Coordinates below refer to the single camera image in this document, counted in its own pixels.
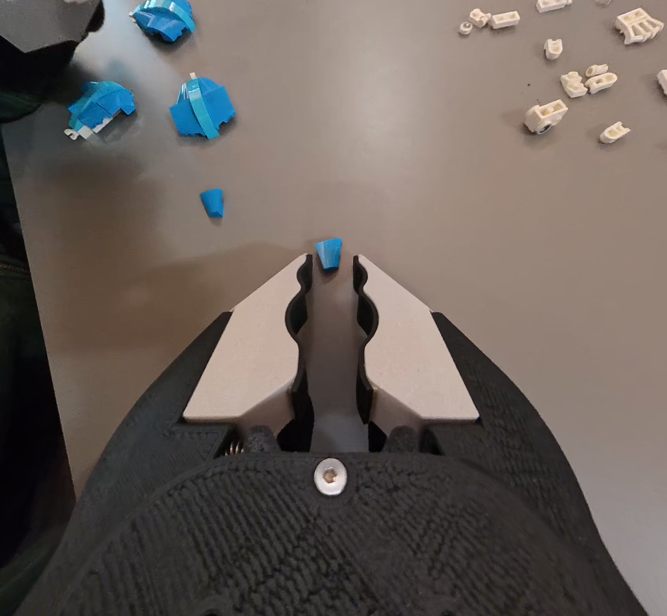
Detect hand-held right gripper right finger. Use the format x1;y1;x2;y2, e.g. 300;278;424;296
353;254;480;452

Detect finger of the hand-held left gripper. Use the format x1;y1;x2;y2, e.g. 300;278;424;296
0;0;122;53

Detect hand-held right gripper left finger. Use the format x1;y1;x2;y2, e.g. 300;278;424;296
182;253;315;452

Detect blue curved lego assembly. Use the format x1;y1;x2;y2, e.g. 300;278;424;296
130;0;197;44

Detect blue lego assembly white studs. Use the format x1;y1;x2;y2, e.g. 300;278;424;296
64;81;138;140

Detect blue lego dome light stripe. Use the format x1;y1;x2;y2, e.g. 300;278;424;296
169;72;237;140

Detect scattered white lego pieces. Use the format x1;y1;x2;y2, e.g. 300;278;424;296
458;0;667;146

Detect person's dark clothing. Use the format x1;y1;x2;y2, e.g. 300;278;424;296
0;90;80;616

